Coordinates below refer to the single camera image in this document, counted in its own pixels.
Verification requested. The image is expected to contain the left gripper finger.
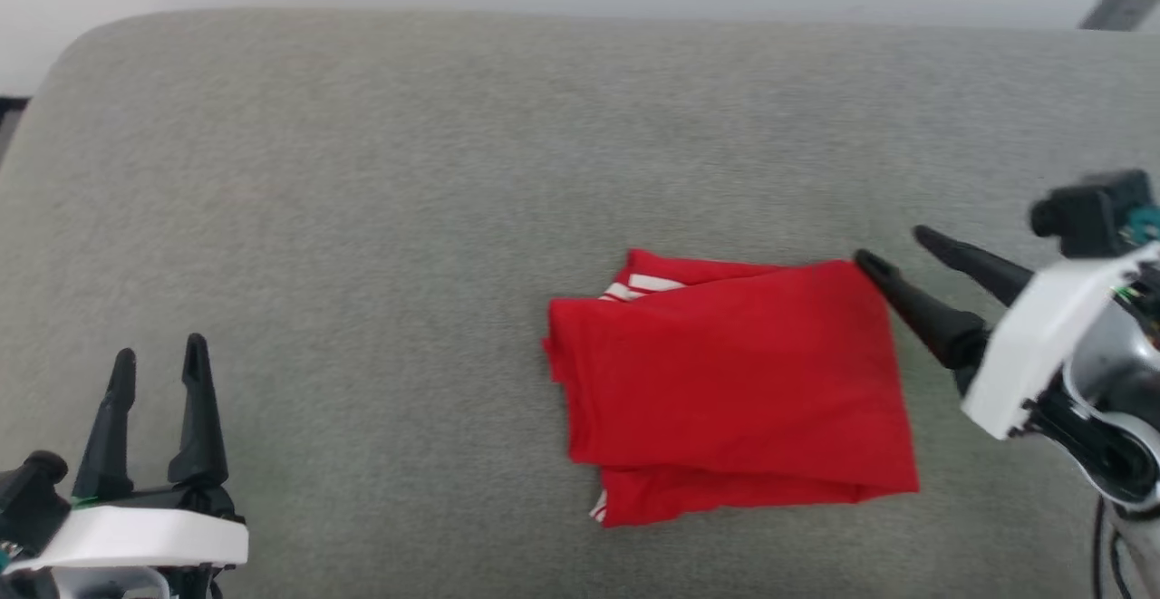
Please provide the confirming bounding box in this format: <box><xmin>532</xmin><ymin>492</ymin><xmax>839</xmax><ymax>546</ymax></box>
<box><xmin>72</xmin><ymin>349</ymin><xmax>138</xmax><ymax>501</ymax></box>
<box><xmin>167</xmin><ymin>333</ymin><xmax>230</xmax><ymax>489</ymax></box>

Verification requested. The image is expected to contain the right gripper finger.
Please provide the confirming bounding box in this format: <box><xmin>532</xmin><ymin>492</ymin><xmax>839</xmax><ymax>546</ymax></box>
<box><xmin>913</xmin><ymin>225</ymin><xmax>1035</xmax><ymax>306</ymax></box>
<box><xmin>854</xmin><ymin>249</ymin><xmax>990</xmax><ymax>371</ymax></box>

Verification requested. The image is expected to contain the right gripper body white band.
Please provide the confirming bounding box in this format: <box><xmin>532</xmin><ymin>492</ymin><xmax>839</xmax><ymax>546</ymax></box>
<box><xmin>952</xmin><ymin>244</ymin><xmax>1160</xmax><ymax>442</ymax></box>

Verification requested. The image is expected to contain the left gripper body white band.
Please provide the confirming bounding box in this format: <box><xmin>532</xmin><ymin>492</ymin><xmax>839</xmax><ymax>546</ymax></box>
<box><xmin>0</xmin><ymin>484</ymin><xmax>251</xmax><ymax>599</ymax></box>

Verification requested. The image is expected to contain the red white-trimmed t-shirt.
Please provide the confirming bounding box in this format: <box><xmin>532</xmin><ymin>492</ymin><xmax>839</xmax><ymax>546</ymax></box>
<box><xmin>541</xmin><ymin>247</ymin><xmax>922</xmax><ymax>528</ymax></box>

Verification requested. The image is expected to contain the grey fabric sofa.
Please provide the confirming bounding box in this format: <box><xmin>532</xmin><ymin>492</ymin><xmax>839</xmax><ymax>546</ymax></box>
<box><xmin>0</xmin><ymin>8</ymin><xmax>1160</xmax><ymax>599</ymax></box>

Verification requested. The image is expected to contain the teal right camera connector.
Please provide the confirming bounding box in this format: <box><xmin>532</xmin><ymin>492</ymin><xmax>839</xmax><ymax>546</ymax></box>
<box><xmin>1124</xmin><ymin>203</ymin><xmax>1160</xmax><ymax>248</ymax></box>

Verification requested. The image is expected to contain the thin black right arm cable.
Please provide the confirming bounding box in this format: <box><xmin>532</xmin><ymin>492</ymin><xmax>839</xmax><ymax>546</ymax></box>
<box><xmin>1090</xmin><ymin>498</ymin><xmax>1136</xmax><ymax>599</ymax></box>

